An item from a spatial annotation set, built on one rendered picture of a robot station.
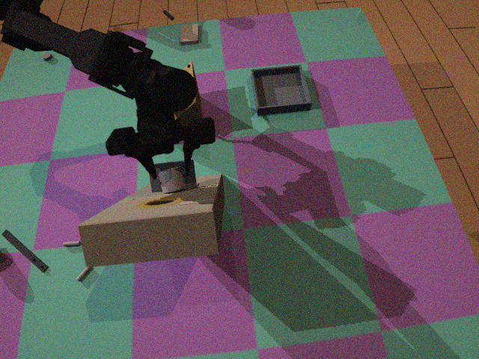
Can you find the tan panel with square opening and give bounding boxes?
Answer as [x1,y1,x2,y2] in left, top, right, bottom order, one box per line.
[78,174,225,268]

